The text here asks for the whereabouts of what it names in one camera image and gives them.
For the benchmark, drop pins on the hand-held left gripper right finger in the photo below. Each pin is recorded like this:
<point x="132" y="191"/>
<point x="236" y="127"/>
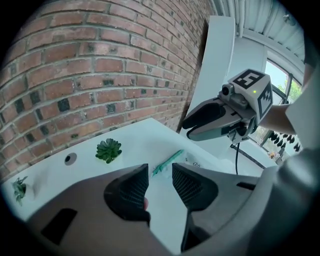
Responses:
<point x="225" y="190"/>

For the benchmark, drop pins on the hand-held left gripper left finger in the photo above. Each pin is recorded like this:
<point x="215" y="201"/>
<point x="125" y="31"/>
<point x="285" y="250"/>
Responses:
<point x="87" y="200"/>

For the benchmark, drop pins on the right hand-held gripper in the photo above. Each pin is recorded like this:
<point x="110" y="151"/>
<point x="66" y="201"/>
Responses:
<point x="260" y="85"/>

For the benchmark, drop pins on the person's right forearm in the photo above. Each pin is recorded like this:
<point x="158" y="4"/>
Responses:
<point x="277" y="120"/>

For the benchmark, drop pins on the dark green succulent in pot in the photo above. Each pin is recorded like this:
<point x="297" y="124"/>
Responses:
<point x="108" y="150"/>

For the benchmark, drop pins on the pale green leafy potted plant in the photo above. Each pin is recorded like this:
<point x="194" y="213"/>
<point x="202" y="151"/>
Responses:
<point x="19" y="190"/>

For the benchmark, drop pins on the glass window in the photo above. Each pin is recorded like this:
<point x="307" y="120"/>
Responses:
<point x="277" y="80"/>

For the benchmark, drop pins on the white ceiling pipes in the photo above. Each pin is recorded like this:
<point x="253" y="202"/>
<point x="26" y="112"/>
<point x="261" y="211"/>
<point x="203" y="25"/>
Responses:
<point x="262" y="20"/>

